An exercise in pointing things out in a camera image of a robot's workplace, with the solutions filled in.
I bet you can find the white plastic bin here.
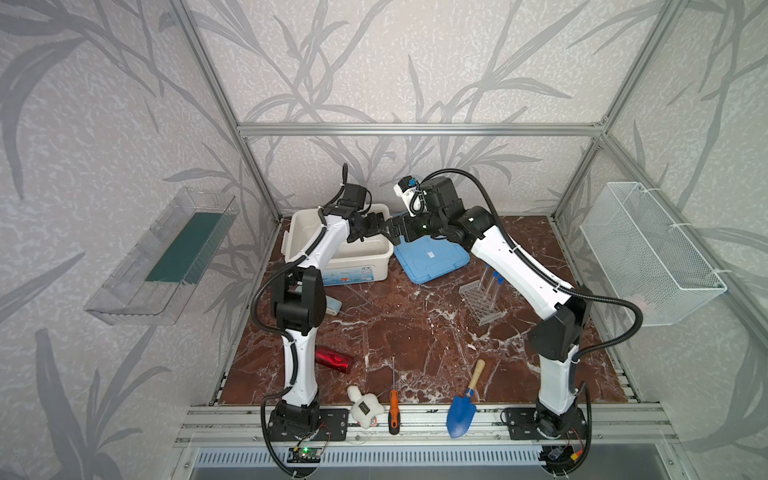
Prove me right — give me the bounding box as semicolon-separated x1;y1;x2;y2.
281;209;394;286

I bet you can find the blue capped test tube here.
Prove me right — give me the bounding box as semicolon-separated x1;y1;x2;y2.
478;265;494;302
488;272;504;306

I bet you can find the clear acrylic test tube rack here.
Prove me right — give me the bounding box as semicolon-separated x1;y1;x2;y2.
459;281;505;326

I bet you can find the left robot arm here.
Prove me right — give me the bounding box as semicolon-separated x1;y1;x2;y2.
271;184;384;430

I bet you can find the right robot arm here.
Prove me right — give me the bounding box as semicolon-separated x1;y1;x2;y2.
392;174;589;424

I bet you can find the blue plastic bin lid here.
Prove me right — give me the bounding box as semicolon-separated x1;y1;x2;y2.
394;237;470;285

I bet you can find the grey-blue flat tool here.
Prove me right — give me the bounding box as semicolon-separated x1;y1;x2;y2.
326;297;342;316

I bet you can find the red small object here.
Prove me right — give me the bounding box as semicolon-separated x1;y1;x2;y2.
315;346;354;374

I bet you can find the blue garden trowel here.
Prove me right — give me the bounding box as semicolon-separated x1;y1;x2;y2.
446;359;485;439

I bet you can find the pink object in basket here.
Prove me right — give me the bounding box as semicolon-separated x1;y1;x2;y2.
625;294;652;317

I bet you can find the green circuit board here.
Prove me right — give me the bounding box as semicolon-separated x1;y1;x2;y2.
287;446;324;464

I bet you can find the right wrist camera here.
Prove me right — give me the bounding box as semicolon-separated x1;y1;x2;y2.
393;175;424;217

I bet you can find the orange handled screwdriver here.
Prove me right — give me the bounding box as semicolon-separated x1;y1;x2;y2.
388;357;401;435

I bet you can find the aluminium frame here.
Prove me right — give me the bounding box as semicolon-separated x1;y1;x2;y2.
185;1;767;455

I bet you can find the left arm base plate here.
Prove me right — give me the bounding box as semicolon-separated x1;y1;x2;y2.
267;408;349;442

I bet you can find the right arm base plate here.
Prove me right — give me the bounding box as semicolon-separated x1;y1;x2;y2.
500;406;590;441

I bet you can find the clear wall shelf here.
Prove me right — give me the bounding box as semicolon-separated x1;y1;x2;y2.
85;187;240;326

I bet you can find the white wire basket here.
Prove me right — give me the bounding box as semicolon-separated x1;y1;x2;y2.
581;182;727;326

